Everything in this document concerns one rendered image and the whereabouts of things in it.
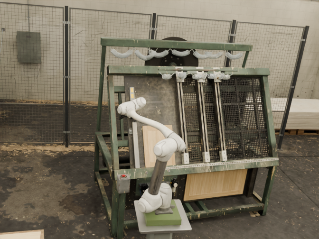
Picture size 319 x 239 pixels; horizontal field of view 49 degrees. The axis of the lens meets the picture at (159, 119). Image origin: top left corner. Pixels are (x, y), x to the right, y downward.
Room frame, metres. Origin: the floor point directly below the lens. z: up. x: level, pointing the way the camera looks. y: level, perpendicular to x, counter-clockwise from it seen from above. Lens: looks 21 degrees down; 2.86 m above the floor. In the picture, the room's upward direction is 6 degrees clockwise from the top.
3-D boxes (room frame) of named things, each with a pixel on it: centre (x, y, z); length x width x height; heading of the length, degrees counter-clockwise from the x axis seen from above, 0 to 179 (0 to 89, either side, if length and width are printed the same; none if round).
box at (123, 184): (3.29, 0.32, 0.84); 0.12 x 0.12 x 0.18; 21
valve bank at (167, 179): (3.51, -0.06, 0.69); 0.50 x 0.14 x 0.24; 111
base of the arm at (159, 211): (2.95, -0.13, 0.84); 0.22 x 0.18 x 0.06; 107
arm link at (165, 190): (2.93, -0.11, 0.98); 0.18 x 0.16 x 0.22; 140
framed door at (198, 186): (4.14, -0.84, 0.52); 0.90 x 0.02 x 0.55; 111
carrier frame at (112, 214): (4.45, -0.35, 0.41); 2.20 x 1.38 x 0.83; 111
